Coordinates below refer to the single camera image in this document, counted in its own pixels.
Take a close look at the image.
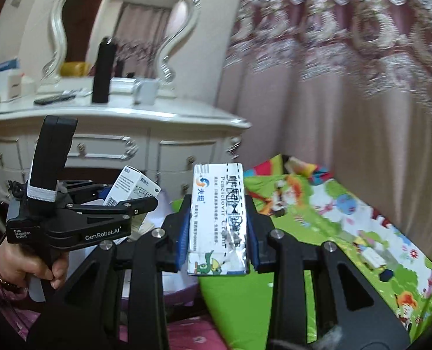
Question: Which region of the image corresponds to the grey cup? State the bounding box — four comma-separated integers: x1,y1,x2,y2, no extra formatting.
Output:
134,78,161,105

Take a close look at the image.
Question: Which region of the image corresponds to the white barcode medicine box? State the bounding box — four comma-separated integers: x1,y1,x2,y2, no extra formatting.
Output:
126,174,162,236

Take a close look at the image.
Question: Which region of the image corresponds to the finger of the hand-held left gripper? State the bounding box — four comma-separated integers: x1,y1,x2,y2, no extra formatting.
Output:
57,179,109,201
66,196,159,224

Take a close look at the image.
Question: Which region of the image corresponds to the white silver medicine box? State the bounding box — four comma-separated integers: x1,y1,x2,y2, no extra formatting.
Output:
187,162,251,276

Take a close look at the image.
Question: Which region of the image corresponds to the pink patterned curtain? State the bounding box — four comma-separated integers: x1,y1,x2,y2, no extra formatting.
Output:
216,0,432,263

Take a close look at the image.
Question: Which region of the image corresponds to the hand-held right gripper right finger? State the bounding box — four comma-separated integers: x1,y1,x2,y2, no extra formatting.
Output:
243,195,410,350

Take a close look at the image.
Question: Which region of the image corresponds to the pink bedding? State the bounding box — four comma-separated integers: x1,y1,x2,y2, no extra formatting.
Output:
165,314,235,350

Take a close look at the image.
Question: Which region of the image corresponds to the blue box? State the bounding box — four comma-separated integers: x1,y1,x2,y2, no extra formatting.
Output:
0,58,22,76

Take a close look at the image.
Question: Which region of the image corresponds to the black phone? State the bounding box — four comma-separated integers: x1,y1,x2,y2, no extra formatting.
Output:
34,94,77,106

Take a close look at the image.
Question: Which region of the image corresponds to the small white box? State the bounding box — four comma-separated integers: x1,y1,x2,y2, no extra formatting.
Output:
7,70,38,101

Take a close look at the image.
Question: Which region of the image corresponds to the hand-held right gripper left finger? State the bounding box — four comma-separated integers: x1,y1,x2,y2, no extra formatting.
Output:
61,197,195,350

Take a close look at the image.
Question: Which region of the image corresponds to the colourful cartoon play mat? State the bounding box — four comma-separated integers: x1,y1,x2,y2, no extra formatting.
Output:
198,153,432,343

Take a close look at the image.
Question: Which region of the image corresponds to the white dressing table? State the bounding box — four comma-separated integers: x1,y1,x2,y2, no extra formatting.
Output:
0,97,252,234

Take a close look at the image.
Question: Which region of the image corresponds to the person's left hand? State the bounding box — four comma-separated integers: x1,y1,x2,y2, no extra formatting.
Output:
0,236,69,291

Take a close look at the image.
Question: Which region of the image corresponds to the silver-framed mirror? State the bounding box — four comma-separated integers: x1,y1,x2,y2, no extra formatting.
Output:
43,0,202,85

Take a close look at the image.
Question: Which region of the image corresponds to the tall black bottle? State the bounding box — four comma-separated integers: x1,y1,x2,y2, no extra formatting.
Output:
92,37,115,104

